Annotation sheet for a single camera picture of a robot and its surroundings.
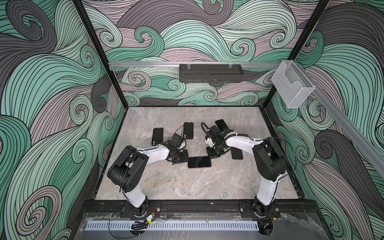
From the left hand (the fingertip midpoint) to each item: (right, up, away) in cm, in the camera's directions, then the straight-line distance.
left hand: (189, 159), depth 90 cm
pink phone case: (+7, -4, -2) cm, 9 cm away
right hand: (+13, 0, +2) cm, 13 cm away
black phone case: (-22, +13, +13) cm, 29 cm away
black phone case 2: (-1, +16, +15) cm, 22 cm away
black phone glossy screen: (+24, +20, +18) cm, 36 cm away
